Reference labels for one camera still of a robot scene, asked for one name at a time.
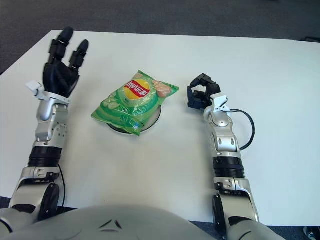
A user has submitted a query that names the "green potato chips bag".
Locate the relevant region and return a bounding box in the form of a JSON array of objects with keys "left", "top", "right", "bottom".
[{"left": 91, "top": 69, "right": 180, "bottom": 137}]

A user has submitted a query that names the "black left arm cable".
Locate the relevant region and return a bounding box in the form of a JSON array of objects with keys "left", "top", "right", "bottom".
[{"left": 56, "top": 163, "right": 66, "bottom": 208}]

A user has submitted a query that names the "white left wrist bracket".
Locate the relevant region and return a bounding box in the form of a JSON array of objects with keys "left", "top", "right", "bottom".
[{"left": 25, "top": 79, "right": 72, "bottom": 105}]

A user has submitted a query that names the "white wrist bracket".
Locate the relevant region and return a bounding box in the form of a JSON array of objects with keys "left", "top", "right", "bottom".
[
  {"left": 25, "top": 79, "right": 72, "bottom": 105},
  {"left": 211, "top": 93, "right": 232, "bottom": 113}
]

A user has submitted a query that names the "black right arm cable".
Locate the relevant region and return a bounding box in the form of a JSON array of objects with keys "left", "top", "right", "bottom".
[{"left": 228, "top": 108, "right": 256, "bottom": 151}]

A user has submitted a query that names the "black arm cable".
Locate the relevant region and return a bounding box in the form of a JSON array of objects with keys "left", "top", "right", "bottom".
[
  {"left": 56, "top": 163, "right": 66, "bottom": 208},
  {"left": 228, "top": 108, "right": 256, "bottom": 151}
]

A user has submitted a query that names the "white plate with black rim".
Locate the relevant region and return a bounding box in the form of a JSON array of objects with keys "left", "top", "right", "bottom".
[{"left": 106, "top": 104, "right": 162, "bottom": 136}]

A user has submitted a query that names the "grey caster wheel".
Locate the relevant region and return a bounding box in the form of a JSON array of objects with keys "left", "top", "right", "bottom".
[{"left": 303, "top": 226, "right": 320, "bottom": 240}]

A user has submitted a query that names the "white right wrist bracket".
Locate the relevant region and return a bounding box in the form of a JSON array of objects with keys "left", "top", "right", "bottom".
[{"left": 211, "top": 93, "right": 232, "bottom": 113}]

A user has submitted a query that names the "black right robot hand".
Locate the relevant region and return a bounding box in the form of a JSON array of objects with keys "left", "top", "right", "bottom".
[{"left": 186, "top": 73, "right": 222, "bottom": 110}]

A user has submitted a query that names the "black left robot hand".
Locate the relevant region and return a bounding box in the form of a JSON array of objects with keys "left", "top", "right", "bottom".
[{"left": 41, "top": 26, "right": 90, "bottom": 99}]

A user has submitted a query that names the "grey robot torso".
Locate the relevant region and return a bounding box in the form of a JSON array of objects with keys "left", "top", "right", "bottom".
[{"left": 0, "top": 204, "right": 286, "bottom": 240}]

